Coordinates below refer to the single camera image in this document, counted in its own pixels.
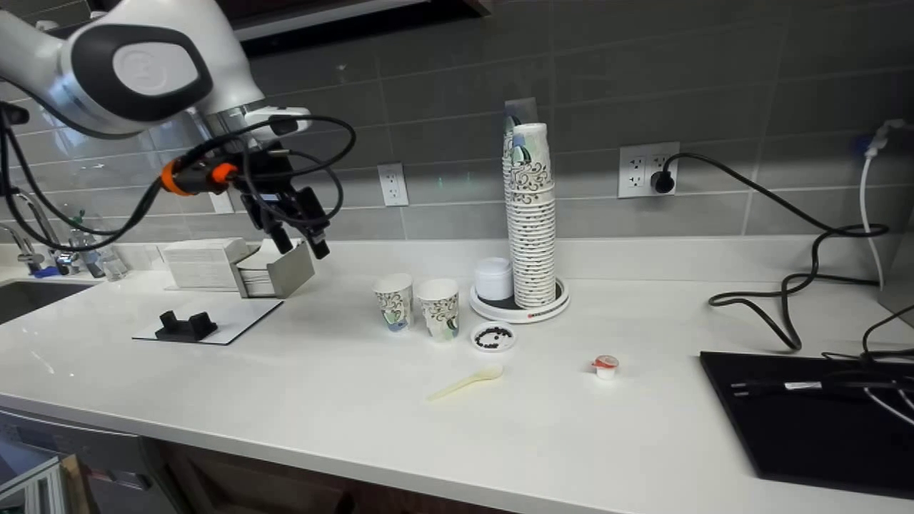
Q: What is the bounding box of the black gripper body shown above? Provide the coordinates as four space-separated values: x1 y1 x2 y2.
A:
237 142 330 233

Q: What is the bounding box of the patterned paper cup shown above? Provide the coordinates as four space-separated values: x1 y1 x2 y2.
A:
374 273 414 331
417 277 461 339

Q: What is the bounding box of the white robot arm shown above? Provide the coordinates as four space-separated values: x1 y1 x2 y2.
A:
0 0 341 256

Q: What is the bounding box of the small white cup stack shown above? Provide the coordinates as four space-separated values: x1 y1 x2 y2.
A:
474 256 515 303

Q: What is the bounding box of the small red creamer cup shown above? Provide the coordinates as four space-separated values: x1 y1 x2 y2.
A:
593 353 620 376

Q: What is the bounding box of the grey napkin holder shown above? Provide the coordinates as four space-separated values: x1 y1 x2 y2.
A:
230 241 316 299

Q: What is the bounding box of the white round tray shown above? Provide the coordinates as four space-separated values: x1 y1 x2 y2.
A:
470 279 568 324

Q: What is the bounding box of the tall stack of paper cups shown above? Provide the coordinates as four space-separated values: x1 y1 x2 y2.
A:
503 122 554 304

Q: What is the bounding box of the chrome sink faucet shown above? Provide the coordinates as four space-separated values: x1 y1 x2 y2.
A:
6 189 78 277

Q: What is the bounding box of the black robot cable with orange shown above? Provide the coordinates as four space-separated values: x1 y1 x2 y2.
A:
0 112 361 253

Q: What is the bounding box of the black bracket on white sheet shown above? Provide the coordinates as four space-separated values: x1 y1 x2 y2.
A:
154 310 217 343

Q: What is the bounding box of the white wall outlet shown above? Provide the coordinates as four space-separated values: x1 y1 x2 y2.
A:
618 142 681 200

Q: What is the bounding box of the white cable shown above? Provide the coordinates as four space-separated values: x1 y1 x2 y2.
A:
858 117 910 290

